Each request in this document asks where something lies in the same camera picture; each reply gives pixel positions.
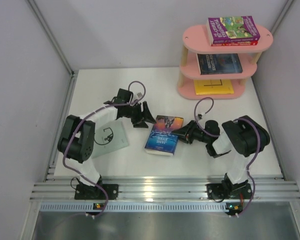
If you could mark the dark blue Nineteen Eighty-Four book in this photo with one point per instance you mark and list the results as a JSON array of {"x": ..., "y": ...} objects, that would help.
[{"x": 213, "y": 64}]

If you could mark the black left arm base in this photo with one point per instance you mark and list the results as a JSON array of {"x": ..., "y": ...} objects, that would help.
[{"x": 87, "y": 192}]

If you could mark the pink three-tier shelf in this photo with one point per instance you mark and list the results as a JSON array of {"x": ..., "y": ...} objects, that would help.
[{"x": 196, "y": 41}]

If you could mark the perforated grey cable duct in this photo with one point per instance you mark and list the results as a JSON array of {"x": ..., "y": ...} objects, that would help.
[{"x": 138, "y": 207}]

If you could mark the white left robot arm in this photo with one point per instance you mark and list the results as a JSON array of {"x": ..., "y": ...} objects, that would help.
[{"x": 77, "y": 138}]

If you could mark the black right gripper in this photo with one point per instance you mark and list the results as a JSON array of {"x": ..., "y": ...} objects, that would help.
[{"x": 186, "y": 133}]

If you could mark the blue Jane Eyre book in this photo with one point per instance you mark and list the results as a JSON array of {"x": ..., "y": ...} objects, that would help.
[{"x": 161, "y": 140}]

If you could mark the red 13-Storey Treehouse book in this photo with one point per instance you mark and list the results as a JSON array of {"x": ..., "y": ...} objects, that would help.
[{"x": 235, "y": 44}]

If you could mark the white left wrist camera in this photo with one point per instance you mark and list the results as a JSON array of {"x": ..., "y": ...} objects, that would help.
[{"x": 139, "y": 95}]

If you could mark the grey-green flat file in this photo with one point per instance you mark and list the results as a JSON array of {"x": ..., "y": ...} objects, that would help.
[{"x": 109, "y": 138}]

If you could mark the purple 117-Storey Treehouse book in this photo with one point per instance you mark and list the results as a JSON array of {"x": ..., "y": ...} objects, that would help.
[{"x": 232, "y": 29}]

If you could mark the yellow hangman book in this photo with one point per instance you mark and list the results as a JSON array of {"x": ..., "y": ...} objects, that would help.
[{"x": 213, "y": 87}]

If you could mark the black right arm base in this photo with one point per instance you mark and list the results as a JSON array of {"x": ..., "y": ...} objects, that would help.
[{"x": 226, "y": 190}]

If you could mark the aluminium mounting rail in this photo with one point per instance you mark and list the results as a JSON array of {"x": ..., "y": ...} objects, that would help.
[{"x": 159, "y": 189}]

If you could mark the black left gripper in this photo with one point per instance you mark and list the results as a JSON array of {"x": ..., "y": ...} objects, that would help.
[{"x": 139, "y": 117}]

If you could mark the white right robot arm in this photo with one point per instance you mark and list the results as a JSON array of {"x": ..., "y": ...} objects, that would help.
[{"x": 243, "y": 135}]

